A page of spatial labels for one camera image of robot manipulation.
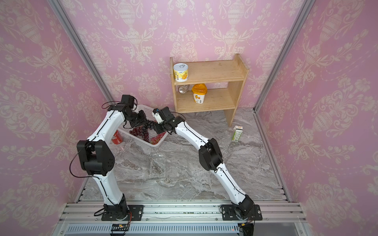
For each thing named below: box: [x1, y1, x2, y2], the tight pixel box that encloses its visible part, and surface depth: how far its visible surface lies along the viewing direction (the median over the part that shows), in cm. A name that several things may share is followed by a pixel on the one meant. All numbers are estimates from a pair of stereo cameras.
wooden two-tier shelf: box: [169, 53, 250, 128], surface depth 87 cm
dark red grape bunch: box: [129, 126, 150, 143], surface depth 102 cm
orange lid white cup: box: [191, 83, 208, 105], surface depth 91 cm
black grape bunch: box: [141, 119, 157, 134], surface depth 96 cm
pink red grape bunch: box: [149, 131, 167, 145], surface depth 102 cm
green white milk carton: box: [231, 125, 244, 143], surface depth 94 cm
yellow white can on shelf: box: [173, 62, 189, 83], surface depth 74 cm
